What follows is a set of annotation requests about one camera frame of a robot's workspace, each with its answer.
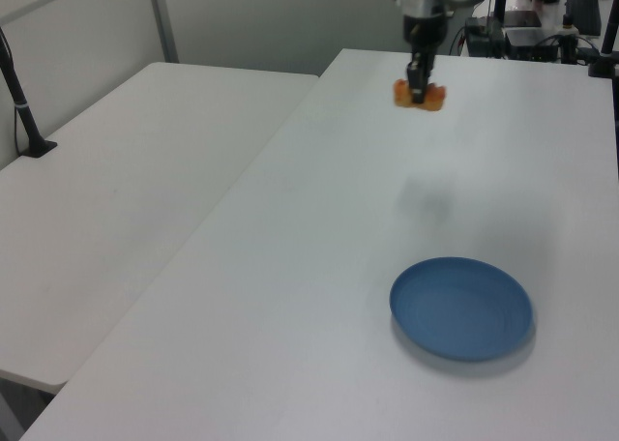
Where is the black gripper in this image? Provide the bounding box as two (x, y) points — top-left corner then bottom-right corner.
(402, 12), (448, 105)

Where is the orange twisted bread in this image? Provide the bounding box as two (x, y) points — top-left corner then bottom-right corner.
(392, 77), (449, 112)

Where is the black thin stand pole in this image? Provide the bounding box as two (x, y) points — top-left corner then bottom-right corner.
(491, 0), (508, 58)

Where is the black electronics box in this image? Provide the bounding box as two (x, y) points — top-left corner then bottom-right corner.
(504, 26), (563, 63)

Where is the black flat tablet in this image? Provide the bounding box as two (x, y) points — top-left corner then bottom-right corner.
(502, 6), (543, 29)

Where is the small dark bottle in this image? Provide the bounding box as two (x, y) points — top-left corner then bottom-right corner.
(559, 14), (580, 66)

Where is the dark grey keyboard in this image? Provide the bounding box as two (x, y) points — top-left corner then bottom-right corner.
(564, 0), (604, 36)

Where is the black clamp stand pole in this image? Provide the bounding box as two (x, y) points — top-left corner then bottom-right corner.
(587, 3), (619, 79)

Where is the blue round plate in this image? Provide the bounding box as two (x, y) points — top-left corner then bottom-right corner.
(389, 256), (535, 364)

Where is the white side table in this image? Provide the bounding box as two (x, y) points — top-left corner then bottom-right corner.
(0, 61), (321, 397)

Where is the grey partition frame post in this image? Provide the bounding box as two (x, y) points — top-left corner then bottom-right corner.
(146, 0), (181, 65)

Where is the black camera stand with base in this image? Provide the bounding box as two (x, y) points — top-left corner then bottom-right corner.
(0, 24), (59, 160)

